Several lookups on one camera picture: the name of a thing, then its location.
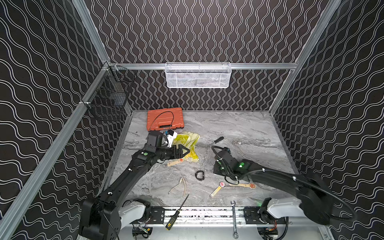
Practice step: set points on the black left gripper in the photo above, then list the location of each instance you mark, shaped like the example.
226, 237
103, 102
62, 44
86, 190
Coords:
177, 151

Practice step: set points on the yellow green white towel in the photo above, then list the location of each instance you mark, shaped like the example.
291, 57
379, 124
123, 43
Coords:
188, 140

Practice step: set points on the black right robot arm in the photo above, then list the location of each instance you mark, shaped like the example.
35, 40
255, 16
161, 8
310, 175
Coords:
316, 199

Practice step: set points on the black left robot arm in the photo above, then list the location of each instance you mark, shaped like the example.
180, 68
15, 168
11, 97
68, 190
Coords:
100, 218

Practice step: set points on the red plastic tool case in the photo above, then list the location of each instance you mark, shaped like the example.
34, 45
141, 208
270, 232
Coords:
164, 119

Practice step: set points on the black yellow screwdriver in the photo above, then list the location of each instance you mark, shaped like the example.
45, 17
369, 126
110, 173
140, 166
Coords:
174, 217

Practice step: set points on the silver combination wrench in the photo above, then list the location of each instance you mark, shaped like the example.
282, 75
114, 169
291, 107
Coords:
235, 234

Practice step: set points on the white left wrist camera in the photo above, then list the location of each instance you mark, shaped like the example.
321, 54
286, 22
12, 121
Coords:
171, 135

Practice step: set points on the yellow strap red dial watch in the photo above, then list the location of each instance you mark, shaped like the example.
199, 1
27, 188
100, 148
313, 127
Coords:
220, 186

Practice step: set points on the orange strap watch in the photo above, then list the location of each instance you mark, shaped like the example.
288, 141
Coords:
249, 185

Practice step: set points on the black wire basket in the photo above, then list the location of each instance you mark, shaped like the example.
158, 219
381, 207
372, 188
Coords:
109, 101

